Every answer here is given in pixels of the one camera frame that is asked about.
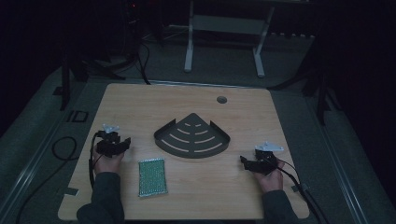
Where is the black floor cable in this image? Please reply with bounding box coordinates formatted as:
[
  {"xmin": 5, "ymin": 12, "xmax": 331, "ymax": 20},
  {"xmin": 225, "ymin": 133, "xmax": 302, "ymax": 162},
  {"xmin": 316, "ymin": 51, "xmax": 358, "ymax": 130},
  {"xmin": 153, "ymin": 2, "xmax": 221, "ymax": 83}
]
[{"xmin": 14, "ymin": 135, "xmax": 78, "ymax": 224}]

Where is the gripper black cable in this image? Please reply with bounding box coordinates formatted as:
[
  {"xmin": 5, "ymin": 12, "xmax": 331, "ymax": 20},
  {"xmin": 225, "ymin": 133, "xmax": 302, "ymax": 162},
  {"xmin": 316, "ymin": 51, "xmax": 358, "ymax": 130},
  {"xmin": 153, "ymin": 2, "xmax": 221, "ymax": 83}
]
[
  {"xmin": 274, "ymin": 158, "xmax": 325, "ymax": 224},
  {"xmin": 88, "ymin": 132, "xmax": 104, "ymax": 189}
]

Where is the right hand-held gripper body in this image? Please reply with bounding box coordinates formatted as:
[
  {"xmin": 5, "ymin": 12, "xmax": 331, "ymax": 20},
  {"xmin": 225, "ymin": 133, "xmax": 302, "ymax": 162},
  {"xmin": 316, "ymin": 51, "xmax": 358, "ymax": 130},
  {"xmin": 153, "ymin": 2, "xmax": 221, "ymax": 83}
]
[{"xmin": 247, "ymin": 141, "xmax": 285, "ymax": 175}]

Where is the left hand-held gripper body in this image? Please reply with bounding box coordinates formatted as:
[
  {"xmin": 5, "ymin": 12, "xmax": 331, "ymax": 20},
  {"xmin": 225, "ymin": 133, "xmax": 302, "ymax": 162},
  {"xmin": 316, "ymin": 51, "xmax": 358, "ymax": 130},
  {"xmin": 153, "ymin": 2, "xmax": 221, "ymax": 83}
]
[{"xmin": 95, "ymin": 123, "xmax": 126, "ymax": 159}]

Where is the person's left hand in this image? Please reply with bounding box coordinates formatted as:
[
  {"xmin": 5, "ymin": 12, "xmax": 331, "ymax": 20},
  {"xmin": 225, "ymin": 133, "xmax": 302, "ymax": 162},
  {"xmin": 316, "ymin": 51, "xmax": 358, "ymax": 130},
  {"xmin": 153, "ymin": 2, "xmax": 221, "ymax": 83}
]
[{"xmin": 92, "ymin": 146, "xmax": 126, "ymax": 175}]

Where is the dark corner shelf rack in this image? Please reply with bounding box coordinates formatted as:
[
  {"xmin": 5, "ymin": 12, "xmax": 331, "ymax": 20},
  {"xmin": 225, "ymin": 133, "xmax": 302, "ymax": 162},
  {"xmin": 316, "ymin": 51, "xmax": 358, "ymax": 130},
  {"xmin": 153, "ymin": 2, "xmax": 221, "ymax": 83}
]
[{"xmin": 153, "ymin": 112, "xmax": 232, "ymax": 160}]

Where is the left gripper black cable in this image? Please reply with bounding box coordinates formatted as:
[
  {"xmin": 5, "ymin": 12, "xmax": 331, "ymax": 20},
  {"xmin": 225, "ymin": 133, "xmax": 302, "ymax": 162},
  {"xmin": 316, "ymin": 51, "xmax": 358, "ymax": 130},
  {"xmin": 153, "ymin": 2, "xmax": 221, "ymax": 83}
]
[{"xmin": 88, "ymin": 132, "xmax": 104, "ymax": 189}]

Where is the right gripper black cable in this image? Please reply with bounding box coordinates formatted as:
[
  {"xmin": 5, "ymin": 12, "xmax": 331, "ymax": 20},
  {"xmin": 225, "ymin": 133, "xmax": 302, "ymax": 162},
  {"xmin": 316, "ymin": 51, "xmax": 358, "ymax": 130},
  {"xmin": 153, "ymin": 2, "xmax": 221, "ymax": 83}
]
[{"xmin": 274, "ymin": 158, "xmax": 325, "ymax": 224}]

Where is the white metal stand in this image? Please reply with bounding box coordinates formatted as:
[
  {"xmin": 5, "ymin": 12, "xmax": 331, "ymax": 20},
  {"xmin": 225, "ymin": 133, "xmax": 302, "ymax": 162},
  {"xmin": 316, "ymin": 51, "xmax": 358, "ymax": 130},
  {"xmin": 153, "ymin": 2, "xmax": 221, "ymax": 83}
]
[{"xmin": 183, "ymin": 0, "xmax": 276, "ymax": 78}]

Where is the black tripod stand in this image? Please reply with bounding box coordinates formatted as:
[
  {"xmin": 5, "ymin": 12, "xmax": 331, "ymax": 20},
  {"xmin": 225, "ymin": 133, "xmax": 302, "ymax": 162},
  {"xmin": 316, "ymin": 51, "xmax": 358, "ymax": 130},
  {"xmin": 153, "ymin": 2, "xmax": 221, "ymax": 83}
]
[
  {"xmin": 51, "ymin": 18, "xmax": 125, "ymax": 112},
  {"xmin": 267, "ymin": 34, "xmax": 344, "ymax": 127}
]

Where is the green circuit board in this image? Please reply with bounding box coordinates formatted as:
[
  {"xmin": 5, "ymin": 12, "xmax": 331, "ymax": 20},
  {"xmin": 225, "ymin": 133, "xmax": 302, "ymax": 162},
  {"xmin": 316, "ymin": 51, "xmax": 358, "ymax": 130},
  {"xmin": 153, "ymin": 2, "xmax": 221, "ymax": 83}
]
[{"xmin": 137, "ymin": 158, "xmax": 169, "ymax": 198}]

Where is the person's right hand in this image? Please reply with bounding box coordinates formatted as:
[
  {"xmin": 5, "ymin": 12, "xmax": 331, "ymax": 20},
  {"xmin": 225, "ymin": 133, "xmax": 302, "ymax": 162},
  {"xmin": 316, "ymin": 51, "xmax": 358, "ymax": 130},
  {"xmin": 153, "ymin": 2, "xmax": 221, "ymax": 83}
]
[{"xmin": 253, "ymin": 159, "xmax": 286, "ymax": 194}]

